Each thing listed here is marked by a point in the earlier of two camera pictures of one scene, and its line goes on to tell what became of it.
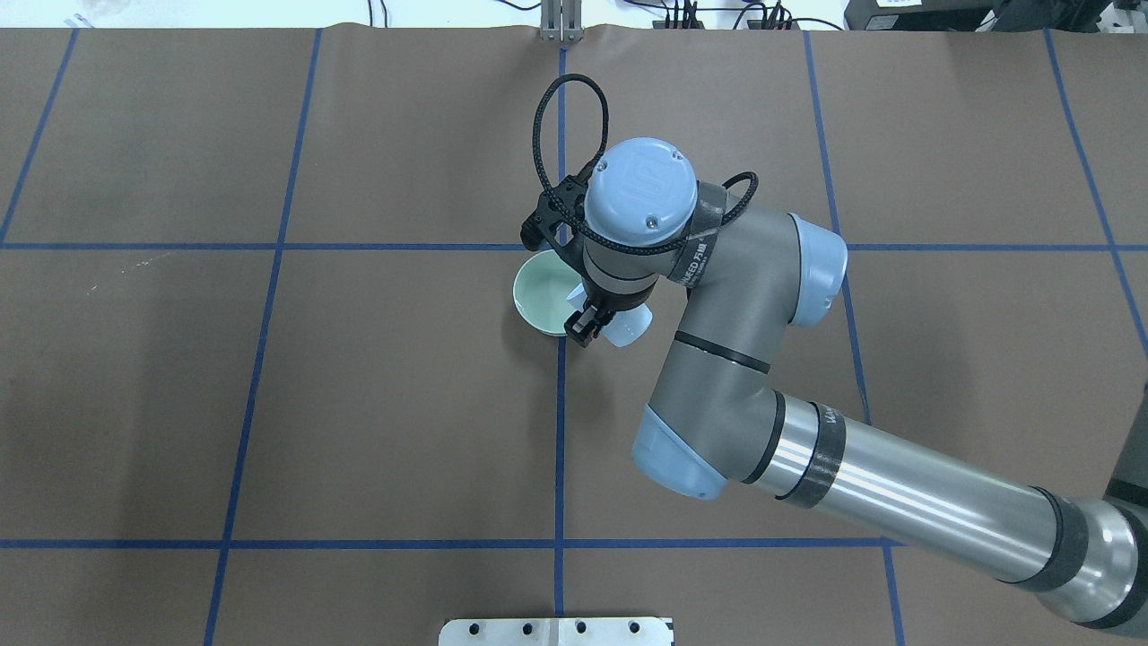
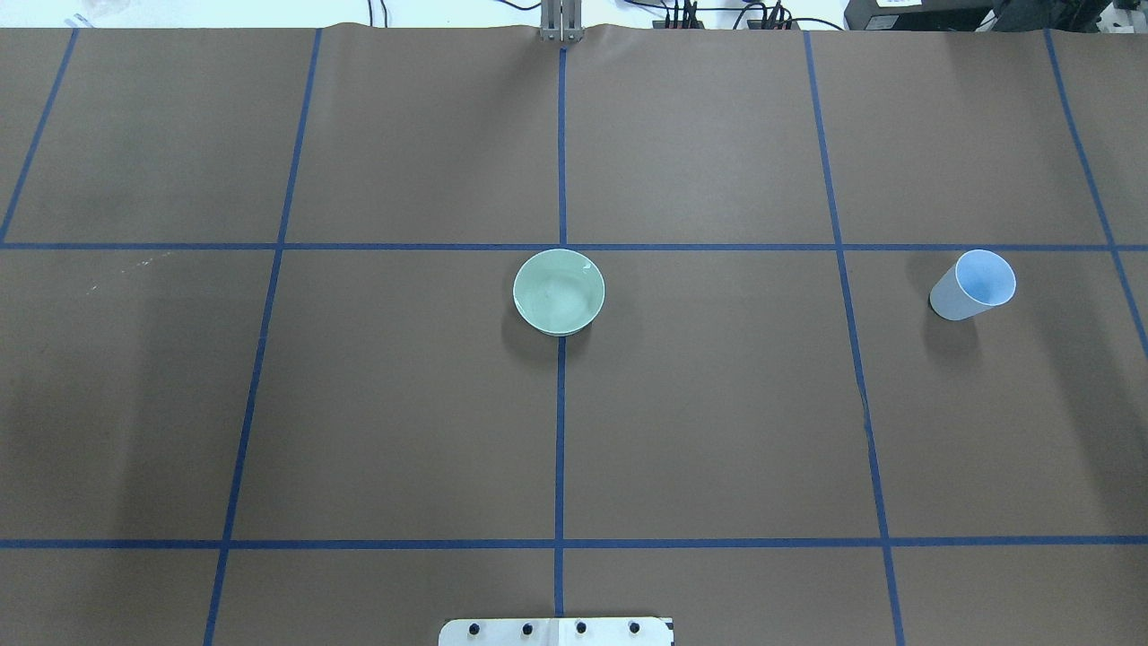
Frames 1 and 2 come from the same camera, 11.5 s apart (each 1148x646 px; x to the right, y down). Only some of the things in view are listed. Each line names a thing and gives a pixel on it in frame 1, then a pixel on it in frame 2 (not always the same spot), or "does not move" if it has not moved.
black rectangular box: x=917 y=15 does not move
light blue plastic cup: x=628 y=324 -> x=980 y=280
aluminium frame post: x=561 y=21 does not move
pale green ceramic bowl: x=542 y=287 does not move
